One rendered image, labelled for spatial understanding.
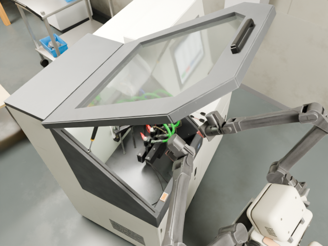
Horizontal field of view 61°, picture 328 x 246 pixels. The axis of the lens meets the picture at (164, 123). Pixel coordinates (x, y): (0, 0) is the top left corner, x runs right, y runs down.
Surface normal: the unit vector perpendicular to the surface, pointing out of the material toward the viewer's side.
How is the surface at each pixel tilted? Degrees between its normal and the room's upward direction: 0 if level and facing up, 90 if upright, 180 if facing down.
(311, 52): 90
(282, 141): 0
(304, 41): 90
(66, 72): 0
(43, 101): 0
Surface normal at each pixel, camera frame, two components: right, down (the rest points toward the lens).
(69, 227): -0.04, -0.65
